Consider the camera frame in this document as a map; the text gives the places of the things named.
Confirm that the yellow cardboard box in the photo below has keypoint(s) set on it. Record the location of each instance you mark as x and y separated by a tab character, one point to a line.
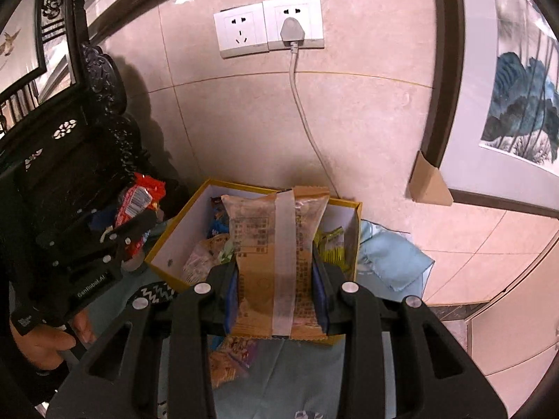
174	244

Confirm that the yellow green snack packet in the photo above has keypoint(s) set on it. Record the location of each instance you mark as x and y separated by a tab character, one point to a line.
332	248

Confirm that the teal printed tablecloth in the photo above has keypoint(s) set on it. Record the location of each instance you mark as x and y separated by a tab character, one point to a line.
388	253

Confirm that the grey power plug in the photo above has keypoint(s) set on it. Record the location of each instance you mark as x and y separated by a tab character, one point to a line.
292	30

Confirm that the brown pastry packet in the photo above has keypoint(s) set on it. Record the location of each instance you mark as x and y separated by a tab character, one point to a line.
257	270

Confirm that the beige cabinet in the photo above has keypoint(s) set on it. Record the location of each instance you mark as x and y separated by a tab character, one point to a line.
524	314

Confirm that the framed lotus painting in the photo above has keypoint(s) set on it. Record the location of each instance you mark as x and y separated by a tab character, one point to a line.
524	96

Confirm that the white wall socket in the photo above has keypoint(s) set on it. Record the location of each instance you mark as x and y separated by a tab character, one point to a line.
240	30
297	6

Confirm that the painted fish and bird panel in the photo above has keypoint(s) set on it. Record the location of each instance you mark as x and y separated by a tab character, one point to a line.
17	43

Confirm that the person's left hand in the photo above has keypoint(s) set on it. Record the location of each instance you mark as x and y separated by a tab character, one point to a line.
39	345

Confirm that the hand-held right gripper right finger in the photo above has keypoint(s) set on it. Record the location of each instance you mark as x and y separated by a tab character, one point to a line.
321	301

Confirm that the dark carved wooden chair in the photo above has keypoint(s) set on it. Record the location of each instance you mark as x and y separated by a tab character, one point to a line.
65	161

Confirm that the red snack packet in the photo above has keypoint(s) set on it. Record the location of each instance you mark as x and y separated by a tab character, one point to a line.
135	200

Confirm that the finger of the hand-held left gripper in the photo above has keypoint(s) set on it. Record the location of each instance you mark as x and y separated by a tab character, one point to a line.
135	225
102	220

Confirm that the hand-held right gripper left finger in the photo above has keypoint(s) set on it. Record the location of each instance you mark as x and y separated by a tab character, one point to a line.
231	301

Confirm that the white clear snack packet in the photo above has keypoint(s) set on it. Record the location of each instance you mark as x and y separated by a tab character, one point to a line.
201	264

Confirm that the cardboard corner protector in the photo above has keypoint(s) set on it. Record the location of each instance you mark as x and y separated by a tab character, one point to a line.
430	183

